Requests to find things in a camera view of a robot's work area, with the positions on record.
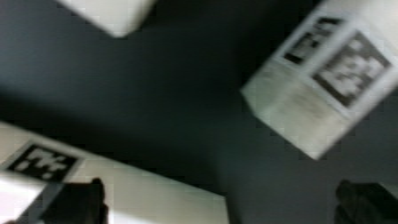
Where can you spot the white square tabletop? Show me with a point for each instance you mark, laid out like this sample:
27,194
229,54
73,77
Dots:
114,15

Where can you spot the white leg centre right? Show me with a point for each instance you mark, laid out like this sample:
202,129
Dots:
149,199

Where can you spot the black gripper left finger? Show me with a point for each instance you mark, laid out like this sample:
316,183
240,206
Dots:
78,207

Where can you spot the white leg with tag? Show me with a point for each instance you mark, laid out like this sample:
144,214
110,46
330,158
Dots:
329,74

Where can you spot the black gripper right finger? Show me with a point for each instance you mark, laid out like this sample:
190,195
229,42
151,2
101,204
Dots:
366,204

